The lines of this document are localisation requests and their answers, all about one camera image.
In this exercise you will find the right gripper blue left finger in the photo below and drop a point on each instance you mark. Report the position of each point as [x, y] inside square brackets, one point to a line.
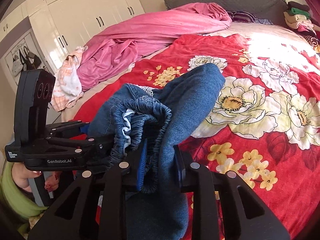
[127, 176]

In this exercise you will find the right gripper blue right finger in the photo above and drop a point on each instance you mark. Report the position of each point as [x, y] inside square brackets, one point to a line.
[196, 178]

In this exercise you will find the blue denim pants lace trim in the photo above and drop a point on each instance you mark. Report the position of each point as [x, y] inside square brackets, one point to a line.
[166, 117]

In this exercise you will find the left green sleeve forearm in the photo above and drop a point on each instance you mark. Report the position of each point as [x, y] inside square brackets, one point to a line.
[17, 204]

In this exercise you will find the left hand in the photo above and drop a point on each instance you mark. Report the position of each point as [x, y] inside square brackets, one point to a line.
[21, 175]

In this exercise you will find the orange white checked cloth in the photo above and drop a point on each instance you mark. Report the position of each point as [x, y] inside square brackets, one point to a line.
[67, 88]

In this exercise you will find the red floral blanket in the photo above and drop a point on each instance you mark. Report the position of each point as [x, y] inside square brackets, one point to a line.
[264, 124]

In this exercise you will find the hanging handbags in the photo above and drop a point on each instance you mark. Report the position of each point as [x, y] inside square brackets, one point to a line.
[24, 59]

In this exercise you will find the white built-in wardrobe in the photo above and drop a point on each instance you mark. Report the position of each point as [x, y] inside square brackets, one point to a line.
[59, 26]

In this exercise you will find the pink duvet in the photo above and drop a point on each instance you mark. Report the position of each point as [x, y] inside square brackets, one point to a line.
[115, 48]

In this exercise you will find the striped purple pillow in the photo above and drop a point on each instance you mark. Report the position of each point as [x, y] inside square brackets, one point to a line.
[246, 17]

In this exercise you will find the grey quilted headboard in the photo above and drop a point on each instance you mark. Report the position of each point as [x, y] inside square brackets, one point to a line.
[262, 9]

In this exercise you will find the stack of folded clothes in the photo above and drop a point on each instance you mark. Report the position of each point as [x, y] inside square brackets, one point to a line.
[298, 18]

